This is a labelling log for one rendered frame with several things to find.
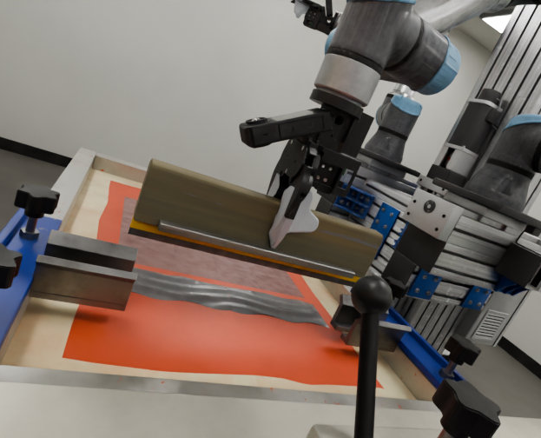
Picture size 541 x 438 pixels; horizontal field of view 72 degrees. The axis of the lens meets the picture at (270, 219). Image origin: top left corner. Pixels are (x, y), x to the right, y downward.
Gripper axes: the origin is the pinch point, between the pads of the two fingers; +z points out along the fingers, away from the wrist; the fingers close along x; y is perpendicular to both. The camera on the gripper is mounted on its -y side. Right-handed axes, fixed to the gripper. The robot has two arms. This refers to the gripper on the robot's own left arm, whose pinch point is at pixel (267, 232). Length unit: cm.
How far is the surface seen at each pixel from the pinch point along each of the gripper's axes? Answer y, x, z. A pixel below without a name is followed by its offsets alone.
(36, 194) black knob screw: -28.1, 0.0, 2.7
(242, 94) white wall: 82, 364, -22
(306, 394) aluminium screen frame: 2.5, -19.2, 9.9
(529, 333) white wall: 379, 158, 83
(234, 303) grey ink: 0.5, 1.7, 13.1
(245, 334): 0.5, -5.2, 13.4
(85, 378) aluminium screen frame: -19.1, -19.3, 9.8
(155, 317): -11.8, -4.5, 13.3
